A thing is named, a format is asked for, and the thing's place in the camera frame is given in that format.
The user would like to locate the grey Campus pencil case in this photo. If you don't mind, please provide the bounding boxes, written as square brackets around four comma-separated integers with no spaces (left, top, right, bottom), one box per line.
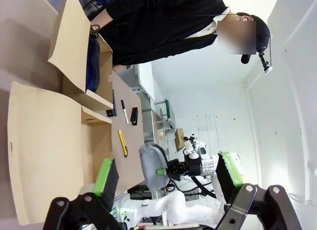
[139,142,170,189]

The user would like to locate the small brown cardboard box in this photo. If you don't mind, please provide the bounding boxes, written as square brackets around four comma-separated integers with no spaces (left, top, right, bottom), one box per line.
[174,127,185,153]

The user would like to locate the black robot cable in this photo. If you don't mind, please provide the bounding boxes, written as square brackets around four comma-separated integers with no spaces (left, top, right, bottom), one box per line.
[190,174,216,199]

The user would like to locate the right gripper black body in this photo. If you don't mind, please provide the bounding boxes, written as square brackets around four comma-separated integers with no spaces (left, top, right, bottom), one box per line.
[182,157,203,178]

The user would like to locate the finger of the right gripper with green tip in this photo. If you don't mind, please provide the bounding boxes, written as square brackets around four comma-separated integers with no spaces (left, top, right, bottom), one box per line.
[167,159,186,169]
[156,166,186,179]

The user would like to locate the black stapler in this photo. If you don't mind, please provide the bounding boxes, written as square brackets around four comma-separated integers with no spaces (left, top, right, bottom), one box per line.
[129,107,139,127]

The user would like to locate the black and white marker pen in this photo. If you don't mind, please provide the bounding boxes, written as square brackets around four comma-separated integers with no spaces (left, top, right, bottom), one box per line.
[120,99,130,125]

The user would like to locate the person's right forearm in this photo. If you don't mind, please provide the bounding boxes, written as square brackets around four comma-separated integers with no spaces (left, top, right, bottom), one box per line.
[90,8,115,34]

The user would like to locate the yellow utility knife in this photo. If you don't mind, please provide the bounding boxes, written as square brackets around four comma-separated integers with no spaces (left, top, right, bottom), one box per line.
[117,129,129,158]

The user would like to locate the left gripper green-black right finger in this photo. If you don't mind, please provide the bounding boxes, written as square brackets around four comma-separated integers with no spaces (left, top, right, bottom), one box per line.
[215,152,299,230]

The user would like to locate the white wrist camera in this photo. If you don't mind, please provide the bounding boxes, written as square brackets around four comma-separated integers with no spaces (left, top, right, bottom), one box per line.
[183,134,208,162]

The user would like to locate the person in black cardigan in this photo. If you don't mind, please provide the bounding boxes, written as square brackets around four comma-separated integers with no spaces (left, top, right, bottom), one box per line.
[90,0,257,67]

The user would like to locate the black cap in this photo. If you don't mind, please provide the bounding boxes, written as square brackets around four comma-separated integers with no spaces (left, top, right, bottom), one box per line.
[249,14,271,54]

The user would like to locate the small head-mounted camera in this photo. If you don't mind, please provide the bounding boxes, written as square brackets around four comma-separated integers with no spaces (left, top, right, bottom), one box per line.
[257,51,273,76]

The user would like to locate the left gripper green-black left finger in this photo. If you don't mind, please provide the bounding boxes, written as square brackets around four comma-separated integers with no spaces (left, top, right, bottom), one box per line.
[43,158,125,230]

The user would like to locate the brown cardboard box with lid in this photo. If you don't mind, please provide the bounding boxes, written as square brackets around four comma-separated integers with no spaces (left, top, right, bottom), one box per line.
[48,0,115,111]
[7,80,115,226]

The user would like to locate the green metal frame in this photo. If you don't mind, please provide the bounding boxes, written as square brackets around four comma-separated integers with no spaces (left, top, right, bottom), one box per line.
[155,98,174,129]

